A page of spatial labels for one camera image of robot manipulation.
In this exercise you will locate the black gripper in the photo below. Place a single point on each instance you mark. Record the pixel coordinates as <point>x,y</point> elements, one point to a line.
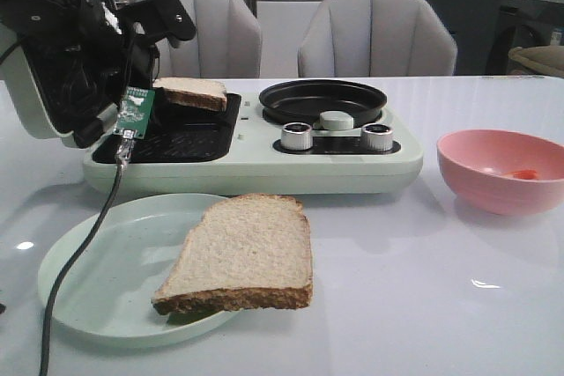
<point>66,41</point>

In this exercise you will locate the white bread slice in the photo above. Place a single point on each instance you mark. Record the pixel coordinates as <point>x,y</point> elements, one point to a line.
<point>247,252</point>
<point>193,92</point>

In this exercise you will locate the mint green breakfast maker lid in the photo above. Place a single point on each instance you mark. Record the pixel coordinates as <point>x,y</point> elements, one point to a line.
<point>26,107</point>

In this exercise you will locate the pink plastic bowl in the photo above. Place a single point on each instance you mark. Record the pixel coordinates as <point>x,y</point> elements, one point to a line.
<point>472,162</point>

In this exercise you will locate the orange shrimp piece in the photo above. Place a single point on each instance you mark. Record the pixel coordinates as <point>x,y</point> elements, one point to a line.
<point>525,174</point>

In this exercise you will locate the mint green breakfast maker base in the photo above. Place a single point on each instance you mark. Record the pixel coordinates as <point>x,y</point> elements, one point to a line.
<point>240,152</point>

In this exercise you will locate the left grey upholstered chair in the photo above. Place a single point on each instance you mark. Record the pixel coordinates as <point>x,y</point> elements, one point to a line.
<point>228,43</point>

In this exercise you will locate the grey upholstered chair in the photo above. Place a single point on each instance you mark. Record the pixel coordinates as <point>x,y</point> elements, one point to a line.
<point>376,38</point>
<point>228,43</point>

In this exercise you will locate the green circuit board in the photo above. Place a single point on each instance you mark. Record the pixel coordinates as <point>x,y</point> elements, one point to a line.
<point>134,113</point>

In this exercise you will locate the white drawer cabinet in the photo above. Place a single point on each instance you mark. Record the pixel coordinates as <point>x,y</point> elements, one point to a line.
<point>293,10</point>

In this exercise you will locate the black round frying pan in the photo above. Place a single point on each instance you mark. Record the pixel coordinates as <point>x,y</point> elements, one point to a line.
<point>305,100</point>

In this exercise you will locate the left silver control knob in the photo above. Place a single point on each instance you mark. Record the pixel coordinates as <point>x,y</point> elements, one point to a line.
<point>296,136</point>

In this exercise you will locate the silver control knob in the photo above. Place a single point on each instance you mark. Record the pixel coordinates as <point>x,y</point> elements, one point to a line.
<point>296,136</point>
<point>376,137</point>

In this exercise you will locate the right grey upholstered chair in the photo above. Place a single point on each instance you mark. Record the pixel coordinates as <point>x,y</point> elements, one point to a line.
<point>376,38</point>

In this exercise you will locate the right silver control knob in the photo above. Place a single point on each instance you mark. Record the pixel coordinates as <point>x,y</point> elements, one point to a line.
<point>376,137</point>

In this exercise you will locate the mint green round plate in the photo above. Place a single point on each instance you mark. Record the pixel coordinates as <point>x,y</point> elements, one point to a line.
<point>106,295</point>

